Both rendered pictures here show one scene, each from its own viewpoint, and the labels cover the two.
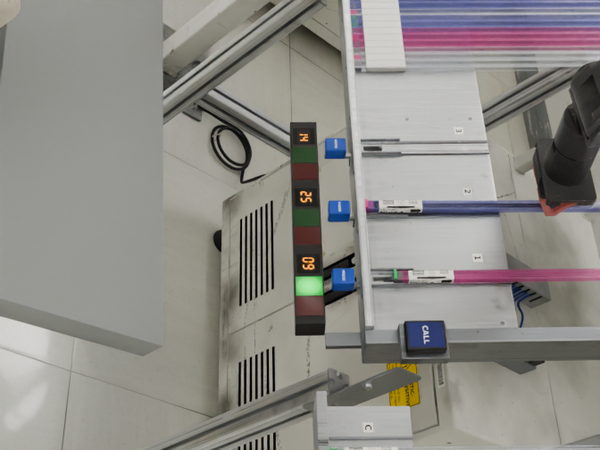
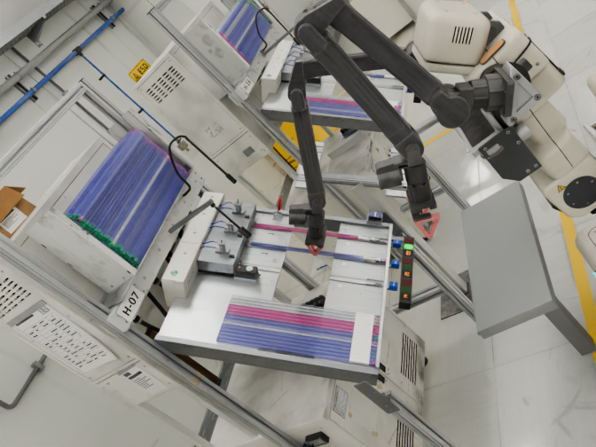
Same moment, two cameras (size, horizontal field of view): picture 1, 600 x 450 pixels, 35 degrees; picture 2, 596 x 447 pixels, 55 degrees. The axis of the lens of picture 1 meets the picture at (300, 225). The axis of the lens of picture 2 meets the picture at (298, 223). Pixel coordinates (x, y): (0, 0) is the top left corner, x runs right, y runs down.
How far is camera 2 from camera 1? 229 cm
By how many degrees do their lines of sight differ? 81
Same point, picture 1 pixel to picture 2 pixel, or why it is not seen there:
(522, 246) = (276, 380)
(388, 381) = (386, 219)
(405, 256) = (372, 247)
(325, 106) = not seen: outside the picture
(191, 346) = (436, 413)
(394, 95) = (363, 304)
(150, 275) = (466, 223)
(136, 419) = (461, 367)
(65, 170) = (501, 224)
